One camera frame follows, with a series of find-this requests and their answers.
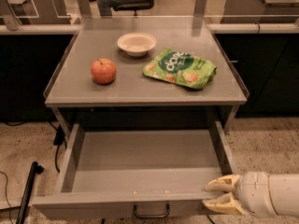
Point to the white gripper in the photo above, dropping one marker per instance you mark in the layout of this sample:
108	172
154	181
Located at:
253	192

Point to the grey top drawer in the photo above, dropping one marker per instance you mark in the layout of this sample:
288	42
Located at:
143	174

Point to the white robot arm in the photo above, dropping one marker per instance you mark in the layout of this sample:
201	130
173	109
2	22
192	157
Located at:
284	193

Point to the green chip bag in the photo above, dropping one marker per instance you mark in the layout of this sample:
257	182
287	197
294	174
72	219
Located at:
181	68

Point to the white bowl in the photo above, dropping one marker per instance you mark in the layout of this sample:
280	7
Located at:
137	44

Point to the red apple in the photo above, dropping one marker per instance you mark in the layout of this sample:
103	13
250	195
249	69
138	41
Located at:
103	71

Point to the grey desk right background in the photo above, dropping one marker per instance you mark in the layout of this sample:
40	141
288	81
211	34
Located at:
261	11

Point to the grey desk background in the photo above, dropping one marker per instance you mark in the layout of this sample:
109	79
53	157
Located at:
261	11
40	11

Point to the black pole on floor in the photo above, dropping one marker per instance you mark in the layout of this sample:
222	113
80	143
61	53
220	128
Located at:
34	170

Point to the black office chair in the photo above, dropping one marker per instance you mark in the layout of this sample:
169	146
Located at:
135	6

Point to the grey desk left background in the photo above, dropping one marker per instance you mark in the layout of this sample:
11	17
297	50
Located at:
40	11

